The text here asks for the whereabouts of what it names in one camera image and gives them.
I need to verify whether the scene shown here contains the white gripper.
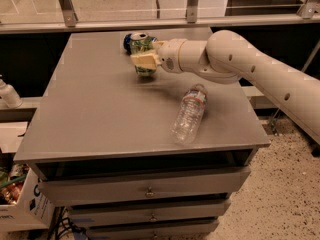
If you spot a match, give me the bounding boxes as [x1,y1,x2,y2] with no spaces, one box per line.
[131,39,186,74]

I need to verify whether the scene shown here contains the green soda can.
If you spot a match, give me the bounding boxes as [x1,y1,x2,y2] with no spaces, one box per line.
[129,32,154,77]

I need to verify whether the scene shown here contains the metal glass railing frame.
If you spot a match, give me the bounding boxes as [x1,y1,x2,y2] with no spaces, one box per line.
[0,0,320,34]

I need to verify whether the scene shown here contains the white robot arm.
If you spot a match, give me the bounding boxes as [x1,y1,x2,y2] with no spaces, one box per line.
[130,30,320,143]

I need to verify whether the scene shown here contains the middle grey drawer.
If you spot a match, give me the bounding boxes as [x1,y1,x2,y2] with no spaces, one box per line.
[70,199,231,227]

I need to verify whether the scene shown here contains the grey drawer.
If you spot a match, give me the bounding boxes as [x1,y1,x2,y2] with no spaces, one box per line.
[87,219,218,240]
[39,166,250,207]
[70,199,231,227]

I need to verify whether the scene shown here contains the black floor cables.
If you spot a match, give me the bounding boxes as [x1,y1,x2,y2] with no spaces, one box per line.
[46,206,88,240]

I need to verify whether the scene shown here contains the top grey drawer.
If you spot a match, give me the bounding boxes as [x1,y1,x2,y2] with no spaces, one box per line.
[39,166,250,207]

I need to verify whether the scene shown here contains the blue pepsi can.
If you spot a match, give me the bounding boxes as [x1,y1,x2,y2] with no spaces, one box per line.
[123,32,156,54]

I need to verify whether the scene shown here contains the bottom grey drawer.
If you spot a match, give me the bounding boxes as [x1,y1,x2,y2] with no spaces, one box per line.
[87,219,218,240]

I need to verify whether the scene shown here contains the clear plastic water bottle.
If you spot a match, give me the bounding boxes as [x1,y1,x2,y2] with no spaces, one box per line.
[171,84,208,145]

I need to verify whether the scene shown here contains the white bottle at left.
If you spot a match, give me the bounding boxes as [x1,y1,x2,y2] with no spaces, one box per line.
[0,75,22,108]

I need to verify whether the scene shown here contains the white cardboard snack box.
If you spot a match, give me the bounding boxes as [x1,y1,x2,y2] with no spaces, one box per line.
[0,170,55,232]

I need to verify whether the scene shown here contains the grey drawer cabinet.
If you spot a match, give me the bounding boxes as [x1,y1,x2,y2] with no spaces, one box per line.
[15,32,269,233]

